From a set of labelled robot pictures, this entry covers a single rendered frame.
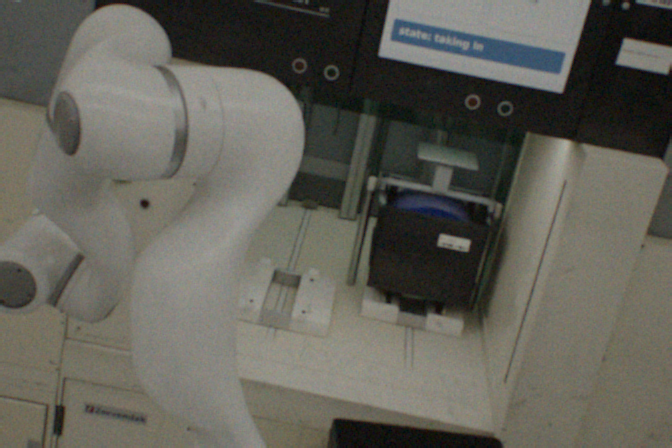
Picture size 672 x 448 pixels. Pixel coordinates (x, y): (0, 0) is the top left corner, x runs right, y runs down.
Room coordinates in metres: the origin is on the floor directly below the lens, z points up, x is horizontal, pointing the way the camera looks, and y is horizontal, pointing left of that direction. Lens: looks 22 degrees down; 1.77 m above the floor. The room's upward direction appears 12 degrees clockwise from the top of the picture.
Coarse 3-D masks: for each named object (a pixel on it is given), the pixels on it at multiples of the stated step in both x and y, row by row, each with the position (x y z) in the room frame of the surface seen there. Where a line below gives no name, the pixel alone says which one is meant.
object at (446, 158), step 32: (448, 160) 1.84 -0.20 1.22; (384, 192) 1.85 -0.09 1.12; (448, 192) 1.87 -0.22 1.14; (384, 224) 1.78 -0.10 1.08; (416, 224) 1.78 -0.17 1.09; (448, 224) 1.77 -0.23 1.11; (480, 224) 1.88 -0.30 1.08; (384, 256) 1.78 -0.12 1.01; (416, 256) 1.78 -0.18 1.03; (448, 256) 1.77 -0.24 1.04; (480, 256) 1.77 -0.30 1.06; (384, 288) 1.78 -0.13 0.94; (416, 288) 1.78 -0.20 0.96; (448, 288) 1.77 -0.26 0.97
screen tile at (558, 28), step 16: (496, 0) 1.46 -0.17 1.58; (560, 0) 1.45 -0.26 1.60; (576, 0) 1.45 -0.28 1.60; (496, 16) 1.46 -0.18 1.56; (512, 16) 1.46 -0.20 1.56; (528, 16) 1.46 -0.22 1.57; (544, 16) 1.46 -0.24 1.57; (560, 16) 1.45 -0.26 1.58; (576, 16) 1.45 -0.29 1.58; (512, 32) 1.46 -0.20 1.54; (528, 32) 1.46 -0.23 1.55; (544, 32) 1.46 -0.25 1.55; (560, 32) 1.45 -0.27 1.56
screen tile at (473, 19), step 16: (400, 0) 1.46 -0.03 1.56; (416, 0) 1.46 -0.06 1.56; (432, 0) 1.46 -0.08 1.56; (448, 0) 1.46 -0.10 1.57; (464, 0) 1.46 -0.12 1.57; (480, 0) 1.46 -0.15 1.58; (432, 16) 1.46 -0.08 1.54; (448, 16) 1.46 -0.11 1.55; (464, 16) 1.46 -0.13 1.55; (480, 16) 1.46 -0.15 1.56
